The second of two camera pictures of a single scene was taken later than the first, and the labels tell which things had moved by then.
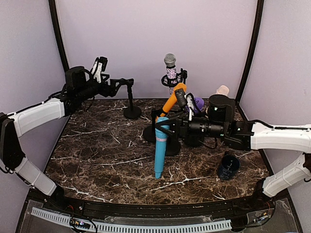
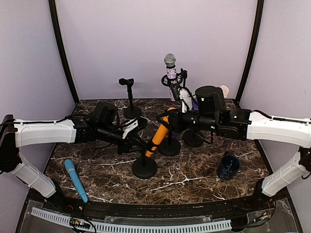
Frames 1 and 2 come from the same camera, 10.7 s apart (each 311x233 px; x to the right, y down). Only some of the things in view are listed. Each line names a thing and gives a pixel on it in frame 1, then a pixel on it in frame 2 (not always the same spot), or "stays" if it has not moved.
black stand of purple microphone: [173, 145] stays
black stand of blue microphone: [131, 112] stays
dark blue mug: [229, 165] stays
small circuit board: [77, 223] stays
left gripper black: [112, 91] → [126, 147]
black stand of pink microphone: [193, 142] stays
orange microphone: [172, 100] → [159, 135]
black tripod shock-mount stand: [172, 81] stays
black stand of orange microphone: [149, 131] → [145, 167]
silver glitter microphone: [170, 59] stays
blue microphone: [162, 139] → [70, 167]
